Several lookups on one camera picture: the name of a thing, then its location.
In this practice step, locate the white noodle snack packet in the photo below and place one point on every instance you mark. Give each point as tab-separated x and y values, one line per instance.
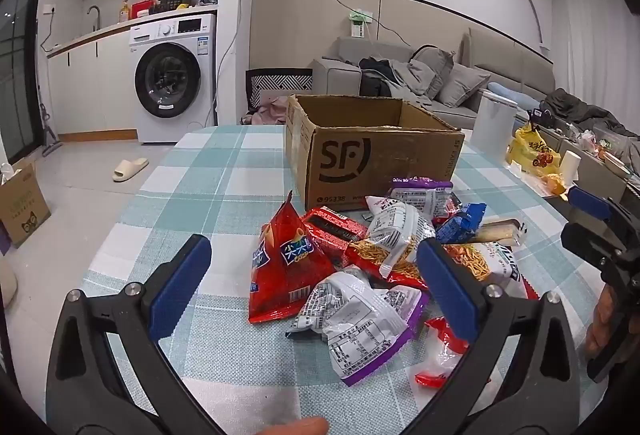
395	225

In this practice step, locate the green wall device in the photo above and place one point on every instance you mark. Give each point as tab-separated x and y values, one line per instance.
357	27

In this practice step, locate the white washing machine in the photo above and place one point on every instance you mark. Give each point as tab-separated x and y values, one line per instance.
170	80

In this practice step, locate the grey side table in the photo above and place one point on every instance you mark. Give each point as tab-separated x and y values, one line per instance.
595	175

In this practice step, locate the pink cloth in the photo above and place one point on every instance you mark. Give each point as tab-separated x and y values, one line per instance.
267	112

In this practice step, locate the white curtain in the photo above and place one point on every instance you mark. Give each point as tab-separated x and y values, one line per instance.
590	55

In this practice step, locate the stick vacuum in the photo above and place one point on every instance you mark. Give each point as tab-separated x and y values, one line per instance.
50	140

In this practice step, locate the grey pillow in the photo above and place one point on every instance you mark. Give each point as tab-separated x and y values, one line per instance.
430	65
462	85

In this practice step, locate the red triangular snack packet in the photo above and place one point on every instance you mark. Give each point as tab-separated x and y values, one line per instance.
285	280

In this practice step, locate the orange fruit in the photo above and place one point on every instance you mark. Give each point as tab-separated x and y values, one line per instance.
555	185

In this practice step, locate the red noodle snack packet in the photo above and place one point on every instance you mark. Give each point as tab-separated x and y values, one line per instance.
487	262

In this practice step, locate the glass sliding door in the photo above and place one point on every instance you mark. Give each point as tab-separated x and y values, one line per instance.
17	65

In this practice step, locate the small black device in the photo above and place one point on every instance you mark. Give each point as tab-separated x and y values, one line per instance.
537	116

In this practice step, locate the white paper cup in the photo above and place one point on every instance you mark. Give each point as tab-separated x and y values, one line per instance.
569	165

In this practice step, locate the beige sausage stick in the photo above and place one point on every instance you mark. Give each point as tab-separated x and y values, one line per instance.
500	232

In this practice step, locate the blue snack packet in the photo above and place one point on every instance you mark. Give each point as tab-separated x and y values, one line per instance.
457	225

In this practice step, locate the grey jacket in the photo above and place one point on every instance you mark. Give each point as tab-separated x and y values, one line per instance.
415	77

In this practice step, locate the sink faucet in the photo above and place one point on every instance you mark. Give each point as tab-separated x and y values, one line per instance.
97	12

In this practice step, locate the small red snack packet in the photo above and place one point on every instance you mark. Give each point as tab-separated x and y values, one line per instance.
448	213

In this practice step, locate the brown cardboard box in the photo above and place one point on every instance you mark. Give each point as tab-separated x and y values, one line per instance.
390	160

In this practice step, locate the yellow plastic bag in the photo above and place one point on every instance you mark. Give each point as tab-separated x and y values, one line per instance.
530	152

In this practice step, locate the white kitchen cabinet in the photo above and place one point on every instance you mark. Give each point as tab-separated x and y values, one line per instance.
90	80

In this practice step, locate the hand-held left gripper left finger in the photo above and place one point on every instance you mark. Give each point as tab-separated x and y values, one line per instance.
180	280

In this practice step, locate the red box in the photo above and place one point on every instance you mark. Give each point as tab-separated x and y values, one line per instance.
142	9

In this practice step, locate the grey sofa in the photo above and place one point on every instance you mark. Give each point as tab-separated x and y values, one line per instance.
330	75

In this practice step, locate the beige slipper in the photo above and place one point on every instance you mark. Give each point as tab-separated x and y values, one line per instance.
130	167

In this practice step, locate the printed floor cardboard box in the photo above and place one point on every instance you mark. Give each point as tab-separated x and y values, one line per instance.
22	210

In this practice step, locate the dark red snack packet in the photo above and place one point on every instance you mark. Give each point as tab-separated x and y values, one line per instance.
332	227

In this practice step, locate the red clear small packet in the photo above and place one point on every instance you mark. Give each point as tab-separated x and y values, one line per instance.
440	355

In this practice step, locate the white purple snack packet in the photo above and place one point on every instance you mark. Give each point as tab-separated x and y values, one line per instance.
360	325

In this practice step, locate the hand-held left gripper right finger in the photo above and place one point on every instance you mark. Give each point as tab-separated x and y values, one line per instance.
445	285

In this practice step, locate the dark clothes pile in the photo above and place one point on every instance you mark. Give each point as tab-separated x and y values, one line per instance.
585	110

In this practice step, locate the yellow bottle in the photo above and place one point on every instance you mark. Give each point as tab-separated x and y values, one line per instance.
124	12

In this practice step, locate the checked tablecloth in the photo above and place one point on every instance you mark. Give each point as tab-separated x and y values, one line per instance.
200	185

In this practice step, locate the person's left hand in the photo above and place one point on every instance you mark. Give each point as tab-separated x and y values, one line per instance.
295	427

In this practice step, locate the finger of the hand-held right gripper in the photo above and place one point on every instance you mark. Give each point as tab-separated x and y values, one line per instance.
590	205
582	240

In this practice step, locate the white bin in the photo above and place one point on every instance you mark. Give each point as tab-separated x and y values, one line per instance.
492	125

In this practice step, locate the purple cartoon snack packet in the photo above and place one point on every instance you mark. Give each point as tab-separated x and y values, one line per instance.
422	195

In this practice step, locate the person's right hand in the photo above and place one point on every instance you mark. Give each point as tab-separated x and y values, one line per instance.
600	315

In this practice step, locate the black clothes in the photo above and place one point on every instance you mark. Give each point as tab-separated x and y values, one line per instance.
375	82

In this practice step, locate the light blue pillow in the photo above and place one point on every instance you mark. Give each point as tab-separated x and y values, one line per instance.
510	94

